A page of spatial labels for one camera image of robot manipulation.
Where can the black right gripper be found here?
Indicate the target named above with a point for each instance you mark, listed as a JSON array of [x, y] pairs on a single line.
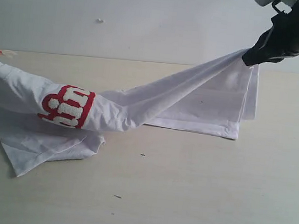
[[280, 41]]

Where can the white t-shirt red print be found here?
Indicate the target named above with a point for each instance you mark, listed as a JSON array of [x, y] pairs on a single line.
[[44, 121]]

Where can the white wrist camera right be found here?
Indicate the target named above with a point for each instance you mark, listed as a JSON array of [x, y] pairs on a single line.
[[263, 3]]

